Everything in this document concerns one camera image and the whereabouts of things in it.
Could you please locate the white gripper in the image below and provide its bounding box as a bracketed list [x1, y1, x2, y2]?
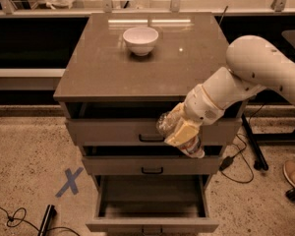
[164, 84, 225, 147]

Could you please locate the clear plastic water bottle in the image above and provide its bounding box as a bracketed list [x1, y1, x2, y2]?
[156, 111, 205, 158]

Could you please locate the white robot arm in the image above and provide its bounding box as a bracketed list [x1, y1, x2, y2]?
[161, 35, 295, 147]

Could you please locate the grey drawer cabinet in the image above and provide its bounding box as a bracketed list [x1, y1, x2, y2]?
[53, 12, 258, 236]

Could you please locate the middle grey drawer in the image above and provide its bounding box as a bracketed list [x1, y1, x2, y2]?
[82, 146, 221, 175]

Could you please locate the grey drawer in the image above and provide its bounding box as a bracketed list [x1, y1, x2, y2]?
[65, 101, 244, 147]
[87, 175, 218, 236]
[82, 146, 221, 175]

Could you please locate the top grey drawer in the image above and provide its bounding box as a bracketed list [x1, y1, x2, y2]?
[65, 101, 244, 147]

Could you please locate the bottom grey drawer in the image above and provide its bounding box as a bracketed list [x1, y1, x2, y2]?
[87, 175, 218, 236]

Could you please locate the black stand leg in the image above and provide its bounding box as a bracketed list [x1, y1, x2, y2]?
[241, 115, 268, 171]

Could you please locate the white ceramic bowl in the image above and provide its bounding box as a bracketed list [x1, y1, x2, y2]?
[123, 27, 158, 56]

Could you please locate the blue tape cross mark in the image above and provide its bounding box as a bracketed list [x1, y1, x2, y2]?
[55, 167, 84, 198]

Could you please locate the black caster wheel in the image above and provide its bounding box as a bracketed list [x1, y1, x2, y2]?
[285, 189, 295, 202]

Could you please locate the black device on floor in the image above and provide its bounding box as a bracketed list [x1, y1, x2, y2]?
[37, 205, 56, 236]

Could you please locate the black power adapter with cable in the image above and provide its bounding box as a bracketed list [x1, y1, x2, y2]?
[218, 134, 255, 184]

